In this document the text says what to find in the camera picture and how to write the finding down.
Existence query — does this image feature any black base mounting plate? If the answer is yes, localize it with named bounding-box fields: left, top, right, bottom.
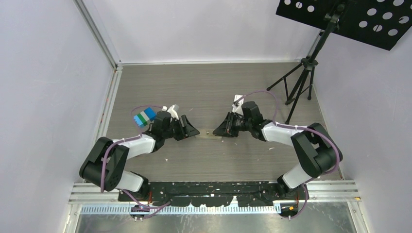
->
left=118, top=181, right=306, bottom=207

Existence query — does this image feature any black music stand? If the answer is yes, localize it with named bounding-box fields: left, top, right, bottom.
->
left=267, top=0, right=412, bottom=124

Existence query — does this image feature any blue white green toy brick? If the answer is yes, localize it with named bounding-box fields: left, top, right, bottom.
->
left=133, top=107, right=156, bottom=128

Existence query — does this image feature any white remote control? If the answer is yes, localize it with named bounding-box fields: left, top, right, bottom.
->
left=233, top=95, right=245, bottom=106

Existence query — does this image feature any perforated metal cable tray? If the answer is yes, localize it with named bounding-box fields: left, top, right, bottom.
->
left=80, top=203, right=281, bottom=215

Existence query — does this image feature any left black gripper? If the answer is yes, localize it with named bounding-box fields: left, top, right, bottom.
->
left=162, top=115, right=199, bottom=141

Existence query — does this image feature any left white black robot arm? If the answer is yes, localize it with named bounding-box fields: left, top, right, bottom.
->
left=79, top=110, right=200, bottom=201

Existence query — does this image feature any translucent beige remote cover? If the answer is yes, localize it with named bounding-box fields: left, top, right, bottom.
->
left=195, top=129, right=222, bottom=140

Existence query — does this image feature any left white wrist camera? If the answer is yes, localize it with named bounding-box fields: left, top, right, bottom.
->
left=166, top=104, right=179, bottom=121

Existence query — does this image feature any aluminium corner frame post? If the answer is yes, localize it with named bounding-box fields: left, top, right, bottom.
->
left=73, top=0, right=123, bottom=70

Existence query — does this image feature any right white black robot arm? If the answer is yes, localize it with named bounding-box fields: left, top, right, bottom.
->
left=213, top=101, right=343, bottom=199

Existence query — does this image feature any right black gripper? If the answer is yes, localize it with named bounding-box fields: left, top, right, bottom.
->
left=213, top=111, right=252, bottom=138

